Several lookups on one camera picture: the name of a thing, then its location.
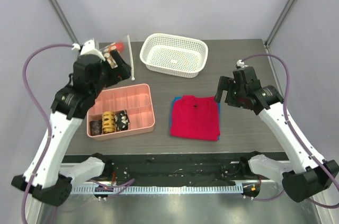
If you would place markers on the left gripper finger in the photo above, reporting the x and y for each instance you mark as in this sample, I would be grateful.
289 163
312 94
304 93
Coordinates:
124 72
117 60

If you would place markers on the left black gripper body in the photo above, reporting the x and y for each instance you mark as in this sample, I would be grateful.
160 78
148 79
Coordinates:
107 79

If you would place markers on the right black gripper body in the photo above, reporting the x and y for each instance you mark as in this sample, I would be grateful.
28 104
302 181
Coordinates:
226 86

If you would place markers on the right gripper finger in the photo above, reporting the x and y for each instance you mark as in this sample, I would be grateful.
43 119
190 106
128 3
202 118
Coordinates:
230 96
222 86

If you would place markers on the clear polka dot zip bag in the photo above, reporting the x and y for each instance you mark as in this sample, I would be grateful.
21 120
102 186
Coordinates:
127 54

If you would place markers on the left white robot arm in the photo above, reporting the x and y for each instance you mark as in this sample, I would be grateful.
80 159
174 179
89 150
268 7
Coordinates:
43 179

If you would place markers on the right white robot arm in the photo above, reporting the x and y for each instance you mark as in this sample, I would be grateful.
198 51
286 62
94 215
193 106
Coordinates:
308 172

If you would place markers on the pink divided organizer tray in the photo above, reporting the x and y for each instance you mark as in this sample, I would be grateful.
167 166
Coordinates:
135 100

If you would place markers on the red folded shirt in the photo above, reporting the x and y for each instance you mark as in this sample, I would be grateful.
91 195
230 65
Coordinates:
196 118

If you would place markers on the white perforated plastic basket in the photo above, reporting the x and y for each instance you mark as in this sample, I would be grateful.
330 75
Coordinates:
174 55

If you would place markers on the black white patterned sock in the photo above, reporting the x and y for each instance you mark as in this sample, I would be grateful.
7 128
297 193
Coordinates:
121 120

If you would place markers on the brown patterned rolled sock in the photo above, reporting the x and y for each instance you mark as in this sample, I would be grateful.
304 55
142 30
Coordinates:
96 127

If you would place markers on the yellow patterned rolled sock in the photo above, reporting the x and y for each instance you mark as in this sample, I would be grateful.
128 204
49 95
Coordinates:
108 122

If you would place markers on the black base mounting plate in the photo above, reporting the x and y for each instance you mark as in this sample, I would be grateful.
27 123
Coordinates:
167 170

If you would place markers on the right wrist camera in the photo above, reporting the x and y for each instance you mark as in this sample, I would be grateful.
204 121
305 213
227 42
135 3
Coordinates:
244 73

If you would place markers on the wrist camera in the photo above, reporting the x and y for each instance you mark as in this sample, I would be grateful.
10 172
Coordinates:
244 73
90 47

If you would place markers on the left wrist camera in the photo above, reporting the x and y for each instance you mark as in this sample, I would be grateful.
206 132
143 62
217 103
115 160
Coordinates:
90 47

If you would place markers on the slotted white cable duct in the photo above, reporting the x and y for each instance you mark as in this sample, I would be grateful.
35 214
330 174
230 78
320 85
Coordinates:
139 190

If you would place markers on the right aluminium frame post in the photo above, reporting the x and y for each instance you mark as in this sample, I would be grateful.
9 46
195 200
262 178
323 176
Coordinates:
279 22

